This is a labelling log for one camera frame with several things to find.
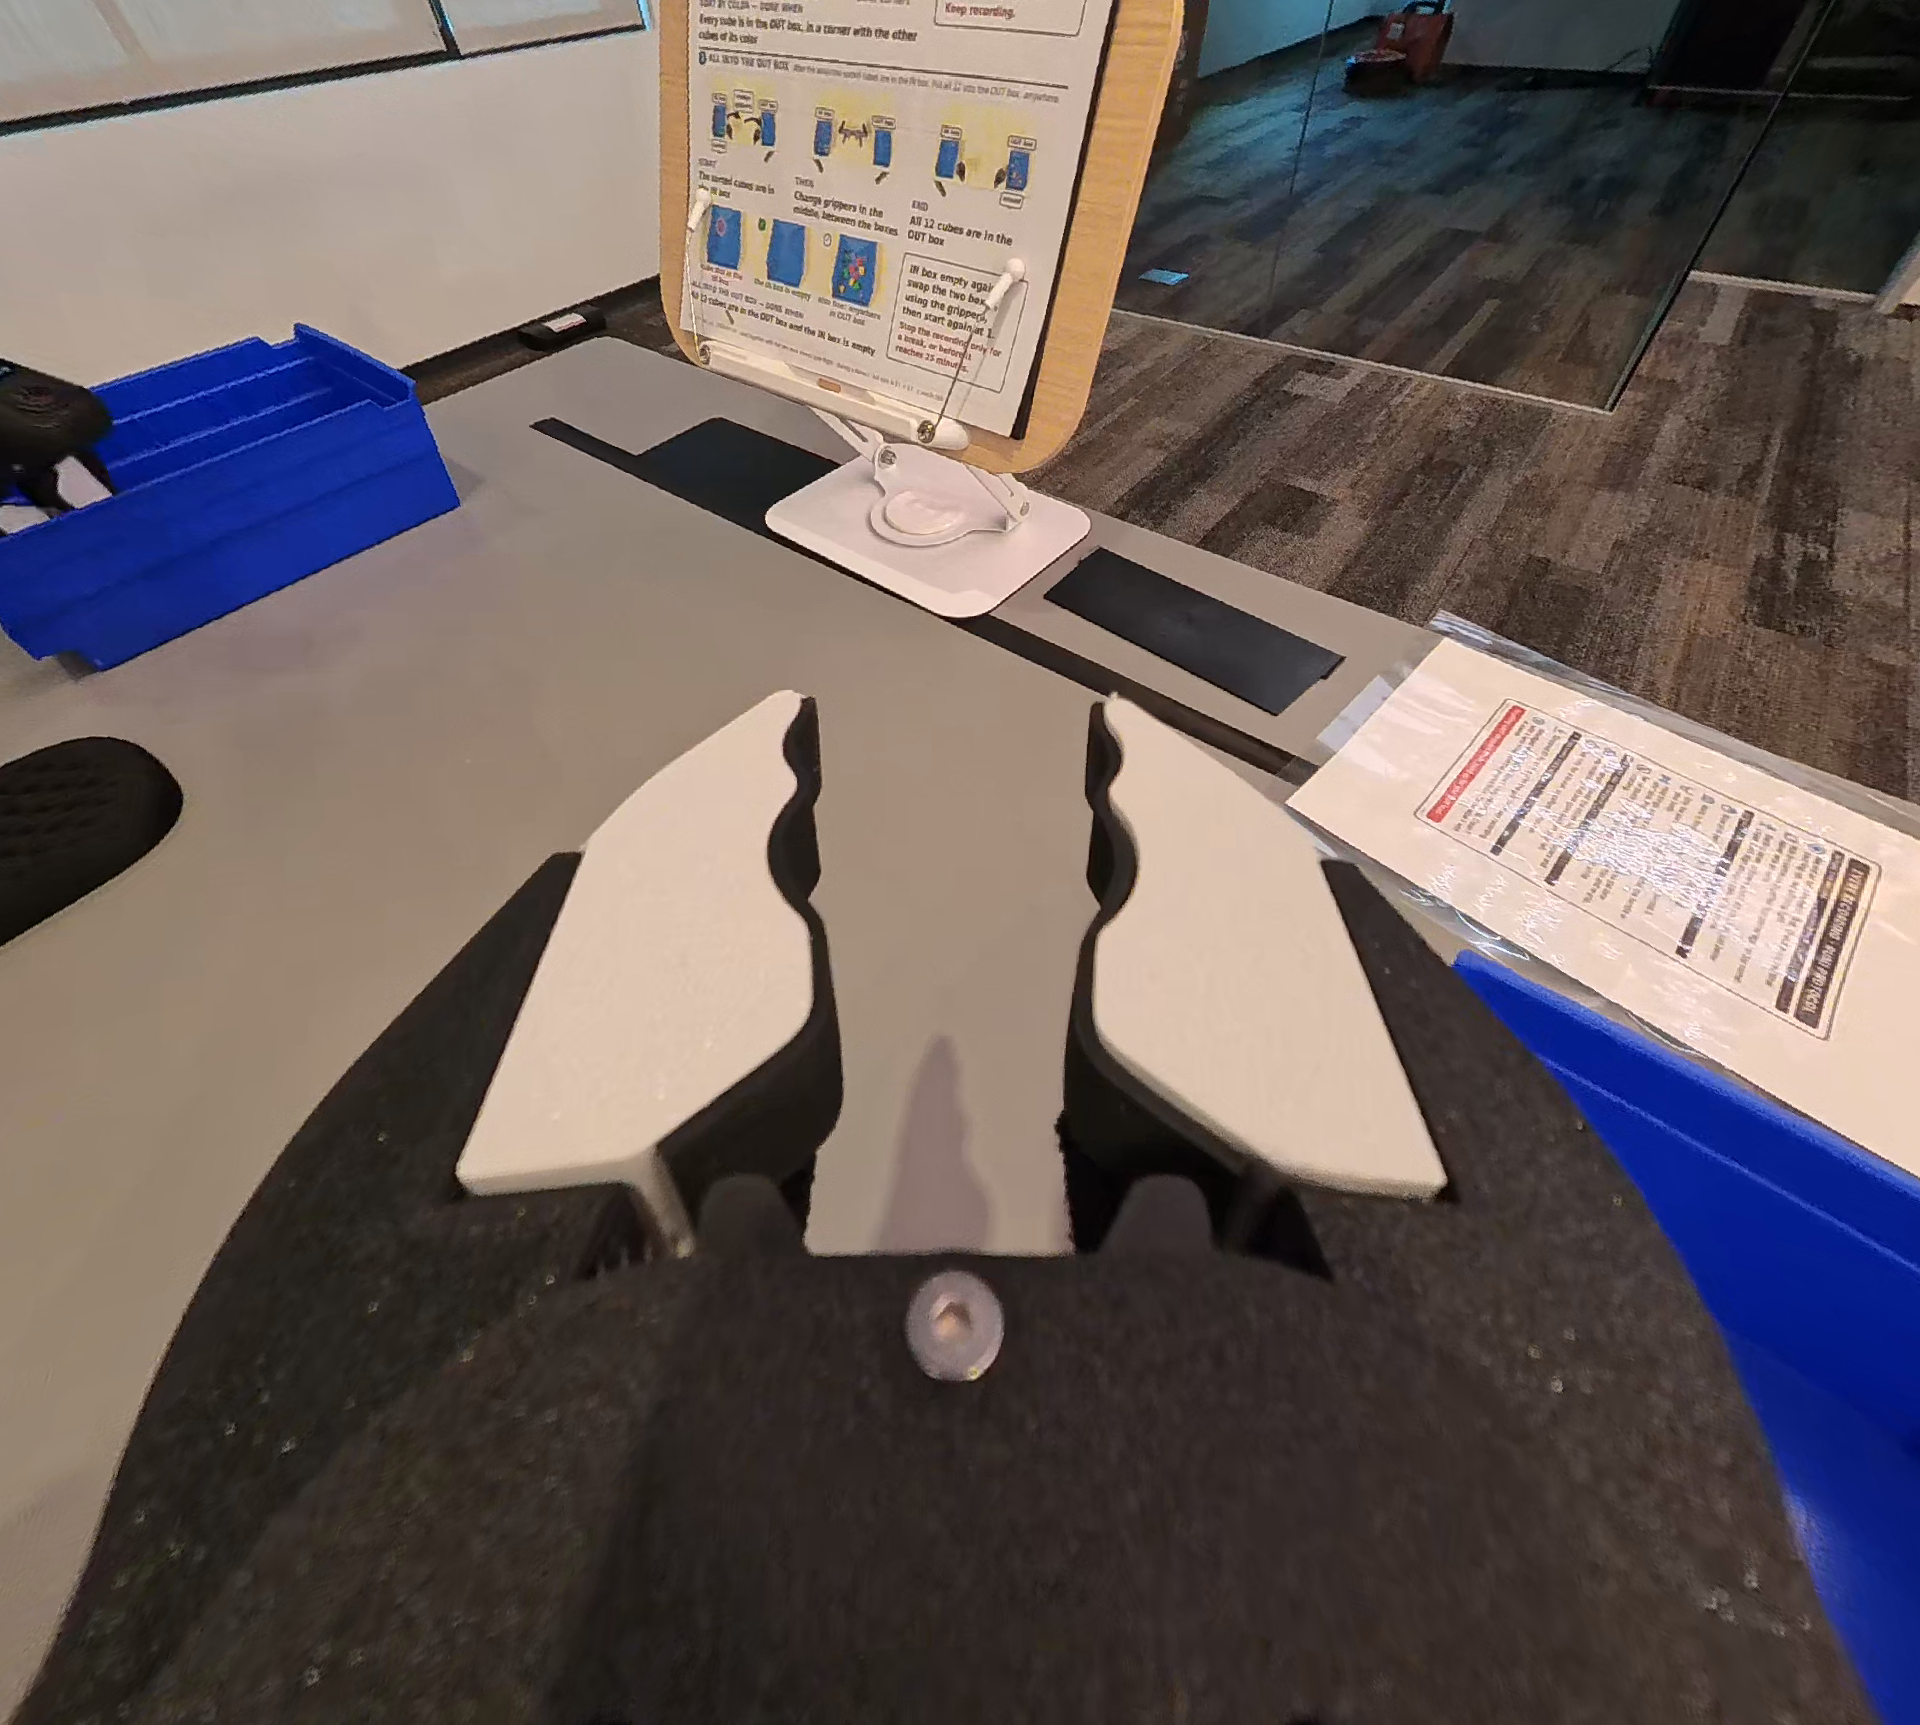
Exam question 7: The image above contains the clear plastic bag with papers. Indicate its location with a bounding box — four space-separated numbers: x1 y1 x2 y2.
1287 617 1920 1179

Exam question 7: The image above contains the black chair armrest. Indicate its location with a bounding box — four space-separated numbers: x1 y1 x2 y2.
0 733 185 947

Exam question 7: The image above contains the red container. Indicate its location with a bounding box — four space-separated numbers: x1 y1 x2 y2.
1339 0 1458 96

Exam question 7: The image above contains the printed instruction sheet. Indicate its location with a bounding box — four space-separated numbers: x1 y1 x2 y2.
686 0 1169 440

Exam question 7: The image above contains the black desk cover flap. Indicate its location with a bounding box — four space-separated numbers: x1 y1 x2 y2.
641 418 844 503
1043 548 1342 713

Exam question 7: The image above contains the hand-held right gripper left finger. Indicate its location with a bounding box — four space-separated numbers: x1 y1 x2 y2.
452 688 842 1254

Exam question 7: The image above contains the blue plastic bin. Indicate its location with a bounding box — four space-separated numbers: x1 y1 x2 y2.
1455 953 1920 1711
0 323 460 674

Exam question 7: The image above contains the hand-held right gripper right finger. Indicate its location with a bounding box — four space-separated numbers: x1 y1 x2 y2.
1065 696 1450 1254

